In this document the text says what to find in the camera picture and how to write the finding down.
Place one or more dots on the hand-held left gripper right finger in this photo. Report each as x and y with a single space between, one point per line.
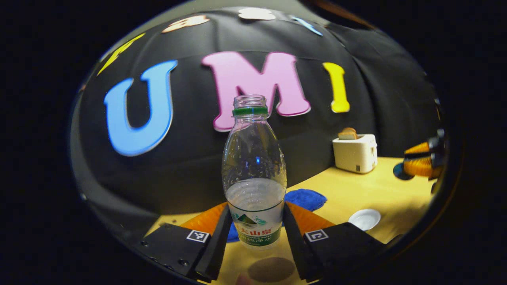
295 245

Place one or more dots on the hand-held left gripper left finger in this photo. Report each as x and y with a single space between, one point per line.
220 245

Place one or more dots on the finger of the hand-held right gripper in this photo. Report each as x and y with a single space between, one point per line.
422 168
419 149

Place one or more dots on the clear plastic water bottle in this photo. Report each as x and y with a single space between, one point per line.
253 158

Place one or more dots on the blue towel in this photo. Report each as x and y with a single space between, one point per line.
305 200

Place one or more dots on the white toaster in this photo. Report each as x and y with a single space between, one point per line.
354 156

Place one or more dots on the toast slice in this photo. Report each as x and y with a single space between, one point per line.
349 130
347 135

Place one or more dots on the black backdrop cloth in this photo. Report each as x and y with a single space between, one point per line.
190 166

